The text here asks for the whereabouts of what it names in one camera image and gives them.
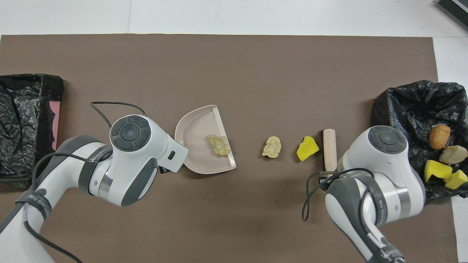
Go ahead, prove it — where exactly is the beige brush with black bristles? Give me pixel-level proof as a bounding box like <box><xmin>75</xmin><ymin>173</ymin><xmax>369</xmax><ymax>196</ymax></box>
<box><xmin>322</xmin><ymin>129</ymin><xmax>337</xmax><ymax>179</ymax></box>

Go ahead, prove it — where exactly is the rounded yellow sponge chunk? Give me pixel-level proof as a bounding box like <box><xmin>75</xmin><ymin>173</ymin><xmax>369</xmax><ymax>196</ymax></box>
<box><xmin>296</xmin><ymin>136</ymin><xmax>320</xmax><ymax>162</ymax></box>

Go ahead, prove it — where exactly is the beige plastic dustpan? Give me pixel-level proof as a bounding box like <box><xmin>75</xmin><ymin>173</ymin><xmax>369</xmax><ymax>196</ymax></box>
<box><xmin>175</xmin><ymin>105</ymin><xmax>237</xmax><ymax>175</ymax></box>

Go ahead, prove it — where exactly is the beige rounded foam chunk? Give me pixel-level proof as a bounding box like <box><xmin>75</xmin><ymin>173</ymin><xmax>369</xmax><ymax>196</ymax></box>
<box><xmin>262</xmin><ymin>136</ymin><xmax>282</xmax><ymax>159</ymax></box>

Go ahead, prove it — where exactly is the beige jagged foam chunk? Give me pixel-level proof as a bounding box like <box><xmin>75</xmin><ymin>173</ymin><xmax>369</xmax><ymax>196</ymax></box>
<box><xmin>207</xmin><ymin>134</ymin><xmax>231</xmax><ymax>157</ymax></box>

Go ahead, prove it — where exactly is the notched yellow sponge piece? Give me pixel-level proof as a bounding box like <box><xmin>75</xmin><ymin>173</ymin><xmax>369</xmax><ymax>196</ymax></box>
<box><xmin>424</xmin><ymin>160</ymin><xmax>453</xmax><ymax>182</ymax></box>

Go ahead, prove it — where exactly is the orange-brown sponge chunk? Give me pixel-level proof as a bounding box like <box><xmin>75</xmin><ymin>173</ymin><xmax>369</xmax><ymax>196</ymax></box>
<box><xmin>429</xmin><ymin>125</ymin><xmax>451</xmax><ymax>150</ymax></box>

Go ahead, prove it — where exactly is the beige angular foam chunk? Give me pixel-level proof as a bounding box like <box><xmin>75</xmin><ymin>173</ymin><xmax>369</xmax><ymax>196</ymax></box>
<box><xmin>439</xmin><ymin>145</ymin><xmax>468</xmax><ymax>164</ymax></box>

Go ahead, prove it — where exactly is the small yellow sponge piece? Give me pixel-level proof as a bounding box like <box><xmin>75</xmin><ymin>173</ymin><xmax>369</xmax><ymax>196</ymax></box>
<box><xmin>444</xmin><ymin>169</ymin><xmax>468</xmax><ymax>190</ymax></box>

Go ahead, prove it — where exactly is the black bag lined bin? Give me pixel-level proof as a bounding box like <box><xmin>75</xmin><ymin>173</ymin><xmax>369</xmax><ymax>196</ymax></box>
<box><xmin>370</xmin><ymin>80</ymin><xmax>468</xmax><ymax>205</ymax></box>

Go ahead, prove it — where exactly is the pink bin with black bag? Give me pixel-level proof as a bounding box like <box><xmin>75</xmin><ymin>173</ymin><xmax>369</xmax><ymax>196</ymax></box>
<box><xmin>0</xmin><ymin>74</ymin><xmax>64</xmax><ymax>188</ymax></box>

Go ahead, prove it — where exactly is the brown table mat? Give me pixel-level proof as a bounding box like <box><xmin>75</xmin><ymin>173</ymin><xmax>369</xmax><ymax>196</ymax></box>
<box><xmin>0</xmin><ymin>35</ymin><xmax>459</xmax><ymax>263</ymax></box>

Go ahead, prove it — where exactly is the dark grey ribbed device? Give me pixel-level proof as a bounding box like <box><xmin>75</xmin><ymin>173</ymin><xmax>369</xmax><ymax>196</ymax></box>
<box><xmin>436</xmin><ymin>0</ymin><xmax>468</xmax><ymax>31</ymax></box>

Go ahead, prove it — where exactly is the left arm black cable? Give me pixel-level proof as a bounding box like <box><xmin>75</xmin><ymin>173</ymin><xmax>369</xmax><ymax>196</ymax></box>
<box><xmin>22</xmin><ymin>101</ymin><xmax>147</xmax><ymax>263</ymax></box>

